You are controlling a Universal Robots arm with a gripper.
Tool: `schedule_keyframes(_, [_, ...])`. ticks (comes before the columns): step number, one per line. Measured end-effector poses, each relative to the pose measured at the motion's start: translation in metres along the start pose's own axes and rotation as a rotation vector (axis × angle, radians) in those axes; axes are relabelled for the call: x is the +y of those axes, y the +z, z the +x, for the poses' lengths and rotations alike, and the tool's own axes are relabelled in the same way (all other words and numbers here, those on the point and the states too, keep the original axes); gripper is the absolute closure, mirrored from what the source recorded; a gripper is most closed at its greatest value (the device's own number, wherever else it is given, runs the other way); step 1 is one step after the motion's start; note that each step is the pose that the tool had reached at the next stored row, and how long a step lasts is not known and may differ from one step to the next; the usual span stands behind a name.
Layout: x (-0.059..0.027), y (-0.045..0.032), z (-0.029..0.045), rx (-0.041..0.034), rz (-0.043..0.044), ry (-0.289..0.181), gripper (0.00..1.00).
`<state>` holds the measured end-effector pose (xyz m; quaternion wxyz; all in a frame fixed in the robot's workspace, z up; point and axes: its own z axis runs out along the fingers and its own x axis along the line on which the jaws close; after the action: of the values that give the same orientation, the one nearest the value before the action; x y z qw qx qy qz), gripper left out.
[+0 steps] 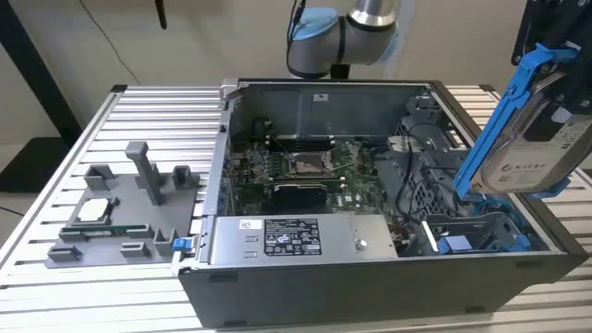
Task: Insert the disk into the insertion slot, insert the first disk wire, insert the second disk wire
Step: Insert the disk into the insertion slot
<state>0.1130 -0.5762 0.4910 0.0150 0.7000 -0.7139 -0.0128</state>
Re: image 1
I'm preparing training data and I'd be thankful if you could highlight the hard disk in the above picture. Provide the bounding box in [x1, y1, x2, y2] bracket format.
[452, 42, 592, 203]

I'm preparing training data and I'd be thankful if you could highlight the blue disk data wire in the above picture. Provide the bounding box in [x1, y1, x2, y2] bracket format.
[475, 196, 515, 225]

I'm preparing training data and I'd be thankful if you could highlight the black RAM slot block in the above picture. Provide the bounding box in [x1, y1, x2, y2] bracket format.
[270, 135, 335, 150]

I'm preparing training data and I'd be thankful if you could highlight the empty blue disk carrier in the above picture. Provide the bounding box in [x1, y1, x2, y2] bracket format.
[438, 232, 534, 256]

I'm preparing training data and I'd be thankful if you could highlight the gray perforated drive cage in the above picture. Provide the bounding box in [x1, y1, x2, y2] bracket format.
[376, 116, 482, 223]

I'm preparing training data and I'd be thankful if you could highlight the green motherboard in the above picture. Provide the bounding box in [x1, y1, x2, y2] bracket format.
[228, 138, 399, 218]

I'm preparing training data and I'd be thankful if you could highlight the CPU socket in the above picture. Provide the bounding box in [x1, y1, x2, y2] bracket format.
[287, 151, 335, 176]

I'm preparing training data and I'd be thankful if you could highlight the locking lever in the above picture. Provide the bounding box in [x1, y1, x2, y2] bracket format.
[270, 134, 292, 154]

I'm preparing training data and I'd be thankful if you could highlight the black graphics card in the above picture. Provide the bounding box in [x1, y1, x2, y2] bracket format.
[272, 182, 328, 213]

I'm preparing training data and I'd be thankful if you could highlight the black hanging antenna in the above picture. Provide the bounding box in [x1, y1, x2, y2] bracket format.
[154, 0, 168, 31]

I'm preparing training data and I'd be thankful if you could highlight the black open PC case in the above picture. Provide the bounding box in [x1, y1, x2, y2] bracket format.
[171, 78, 591, 330]

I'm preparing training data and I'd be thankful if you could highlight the silver power supply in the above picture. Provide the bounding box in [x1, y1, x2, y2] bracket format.
[206, 214, 400, 266]

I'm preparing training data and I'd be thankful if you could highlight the gray parts rack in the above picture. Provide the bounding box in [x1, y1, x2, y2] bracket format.
[44, 141, 203, 270]

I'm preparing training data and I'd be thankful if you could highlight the green RAM stick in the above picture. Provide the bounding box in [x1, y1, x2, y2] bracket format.
[62, 224, 154, 234]

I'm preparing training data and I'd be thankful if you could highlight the silver CPU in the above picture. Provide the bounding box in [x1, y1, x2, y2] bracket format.
[76, 199, 112, 223]

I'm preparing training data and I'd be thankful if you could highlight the black flat base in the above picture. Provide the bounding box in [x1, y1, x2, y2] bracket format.
[0, 137, 71, 194]

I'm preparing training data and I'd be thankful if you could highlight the long black wire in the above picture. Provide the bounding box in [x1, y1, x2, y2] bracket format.
[395, 121, 446, 221]

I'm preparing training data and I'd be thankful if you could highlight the black arm joint cable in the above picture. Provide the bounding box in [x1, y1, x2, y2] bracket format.
[288, 0, 308, 48]

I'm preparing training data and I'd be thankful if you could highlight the power supply wire bundle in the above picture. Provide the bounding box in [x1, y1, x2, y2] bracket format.
[387, 214, 420, 249]

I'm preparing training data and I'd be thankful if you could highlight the thin black wall cable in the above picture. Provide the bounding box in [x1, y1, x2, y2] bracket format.
[80, 0, 143, 86]

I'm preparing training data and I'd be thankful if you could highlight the black slanted post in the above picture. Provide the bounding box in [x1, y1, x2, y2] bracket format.
[0, 0, 84, 139]

